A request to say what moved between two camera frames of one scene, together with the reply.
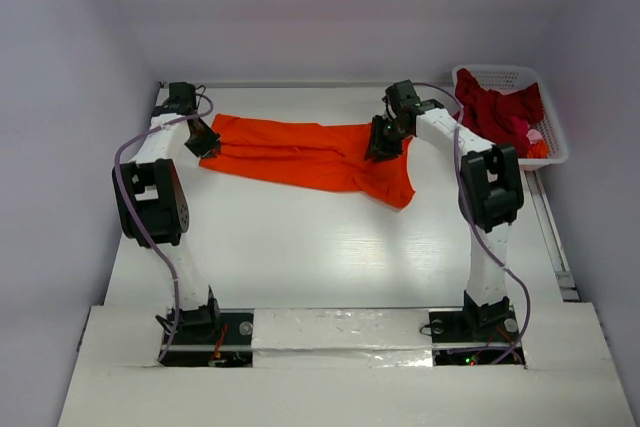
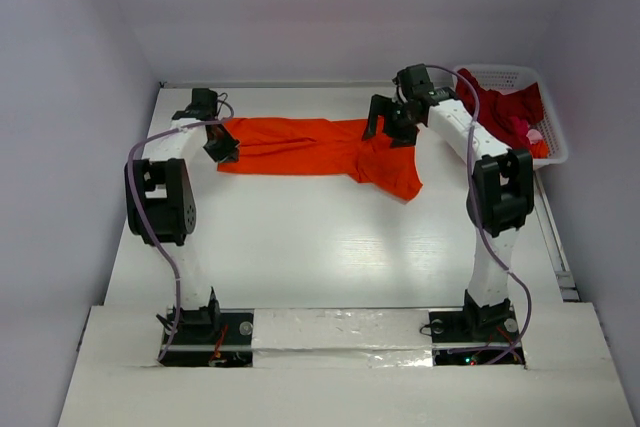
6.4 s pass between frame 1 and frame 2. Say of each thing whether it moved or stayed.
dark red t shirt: stayed
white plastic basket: stayed
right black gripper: moved
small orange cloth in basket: stayed
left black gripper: moved
